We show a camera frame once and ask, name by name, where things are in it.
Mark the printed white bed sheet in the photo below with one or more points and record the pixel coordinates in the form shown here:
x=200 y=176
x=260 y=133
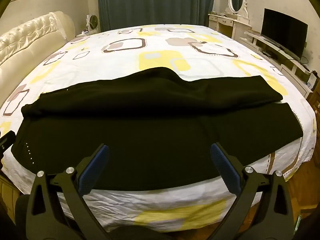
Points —
x=150 y=42

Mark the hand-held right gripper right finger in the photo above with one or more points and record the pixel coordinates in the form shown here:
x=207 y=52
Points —
x=225 y=165

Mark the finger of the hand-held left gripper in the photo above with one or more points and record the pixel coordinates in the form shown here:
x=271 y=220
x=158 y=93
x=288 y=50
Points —
x=7 y=140

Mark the cream tufted headboard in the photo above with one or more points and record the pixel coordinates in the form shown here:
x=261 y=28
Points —
x=30 y=35

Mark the white vanity table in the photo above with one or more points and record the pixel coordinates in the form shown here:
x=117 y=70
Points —
x=226 y=21

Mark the small white fan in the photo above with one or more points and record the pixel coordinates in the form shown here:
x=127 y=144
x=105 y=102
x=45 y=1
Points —
x=93 y=21

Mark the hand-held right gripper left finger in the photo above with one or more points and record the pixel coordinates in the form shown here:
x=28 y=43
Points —
x=95 y=165

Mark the white television stand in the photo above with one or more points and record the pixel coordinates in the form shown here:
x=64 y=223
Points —
x=297 y=67

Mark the small white blue box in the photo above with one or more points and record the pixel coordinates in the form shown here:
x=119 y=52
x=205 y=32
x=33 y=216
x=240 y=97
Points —
x=313 y=80

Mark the black pants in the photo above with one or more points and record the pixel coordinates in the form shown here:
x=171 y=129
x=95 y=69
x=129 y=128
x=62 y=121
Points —
x=150 y=130

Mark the dark teal curtain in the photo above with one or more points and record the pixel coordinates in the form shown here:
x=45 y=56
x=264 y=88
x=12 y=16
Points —
x=150 y=2

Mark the black flat television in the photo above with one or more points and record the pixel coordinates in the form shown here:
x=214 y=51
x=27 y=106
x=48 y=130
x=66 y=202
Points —
x=282 y=30

